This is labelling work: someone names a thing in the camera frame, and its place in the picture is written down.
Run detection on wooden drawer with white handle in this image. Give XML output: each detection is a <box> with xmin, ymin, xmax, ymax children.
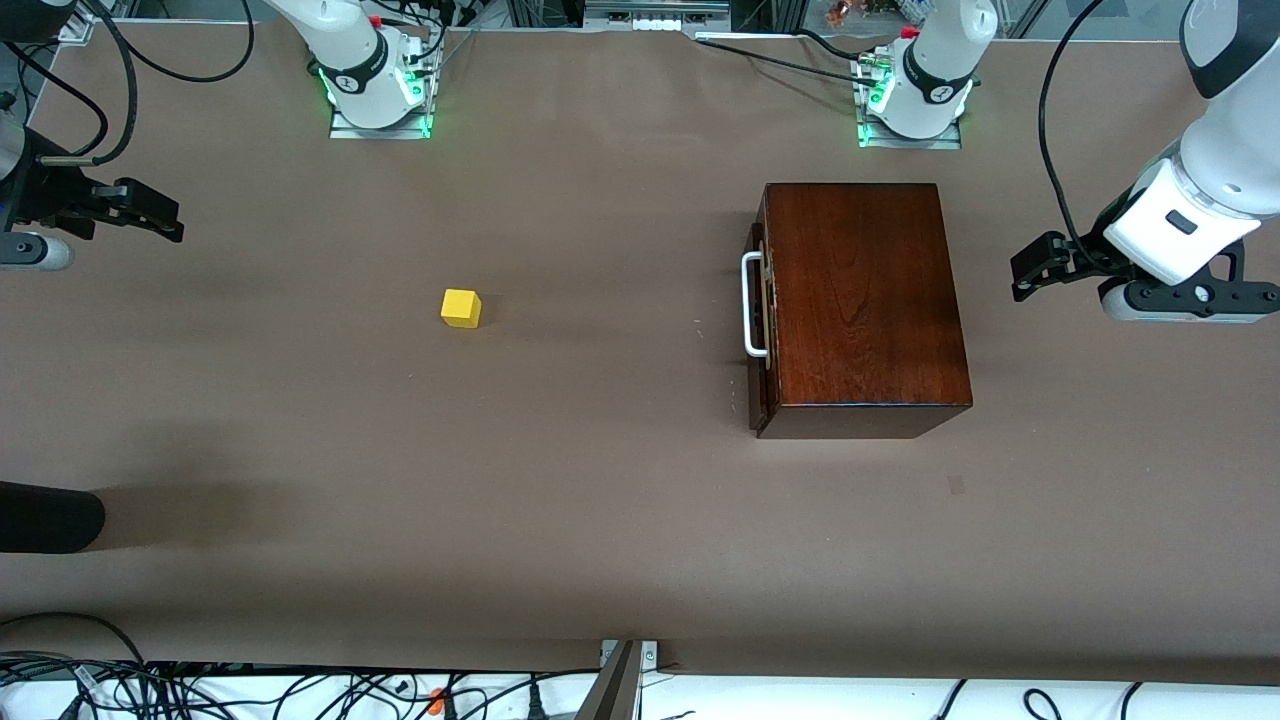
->
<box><xmin>741</xmin><ymin>222</ymin><xmax>773</xmax><ymax>431</ymax></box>

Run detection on dark wooden cabinet box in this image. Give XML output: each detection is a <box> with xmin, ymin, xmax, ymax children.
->
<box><xmin>755</xmin><ymin>182</ymin><xmax>974</xmax><ymax>440</ymax></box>

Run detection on large table cover sheet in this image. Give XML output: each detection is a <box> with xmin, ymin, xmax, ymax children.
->
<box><xmin>0</xmin><ymin>22</ymin><xmax>1280</xmax><ymax>686</ymax></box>

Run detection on black rounded object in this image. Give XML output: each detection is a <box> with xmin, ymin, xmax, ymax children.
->
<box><xmin>0</xmin><ymin>481</ymin><xmax>107</xmax><ymax>554</ymax></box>

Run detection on grey metal strut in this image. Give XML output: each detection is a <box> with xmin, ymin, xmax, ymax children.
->
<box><xmin>575</xmin><ymin>640</ymin><xmax>643</xmax><ymax>720</ymax></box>

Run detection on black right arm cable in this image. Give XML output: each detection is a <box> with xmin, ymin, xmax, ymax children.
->
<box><xmin>10</xmin><ymin>0</ymin><xmax>138</xmax><ymax>166</ymax></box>

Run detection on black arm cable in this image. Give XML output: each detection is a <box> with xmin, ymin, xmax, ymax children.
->
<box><xmin>1037</xmin><ymin>0</ymin><xmax>1111</xmax><ymax>263</ymax></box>
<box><xmin>10</xmin><ymin>0</ymin><xmax>138</xmax><ymax>166</ymax></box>

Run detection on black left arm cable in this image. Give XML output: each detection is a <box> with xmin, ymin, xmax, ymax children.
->
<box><xmin>1037</xmin><ymin>0</ymin><xmax>1111</xmax><ymax>263</ymax></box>

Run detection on black hanging loop cable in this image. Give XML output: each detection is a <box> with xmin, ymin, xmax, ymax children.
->
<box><xmin>115</xmin><ymin>0</ymin><xmax>254</xmax><ymax>84</ymax></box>

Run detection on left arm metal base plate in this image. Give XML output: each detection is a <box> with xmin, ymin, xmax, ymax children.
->
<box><xmin>855</xmin><ymin>55</ymin><xmax>963</xmax><ymax>150</ymax></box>

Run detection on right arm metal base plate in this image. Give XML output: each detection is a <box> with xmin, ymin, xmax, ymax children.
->
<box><xmin>328</xmin><ymin>40</ymin><xmax>434</xmax><ymax>140</ymax></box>

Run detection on black cable on table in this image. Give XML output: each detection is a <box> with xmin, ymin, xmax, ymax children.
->
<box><xmin>693</xmin><ymin>38</ymin><xmax>886</xmax><ymax>89</ymax></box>

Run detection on black arched cable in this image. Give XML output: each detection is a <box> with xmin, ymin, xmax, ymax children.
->
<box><xmin>0</xmin><ymin>612</ymin><xmax>149</xmax><ymax>669</ymax></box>

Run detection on grey metal rail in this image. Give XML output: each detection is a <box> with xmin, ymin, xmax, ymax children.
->
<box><xmin>583</xmin><ymin>0</ymin><xmax>731</xmax><ymax>31</ymax></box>

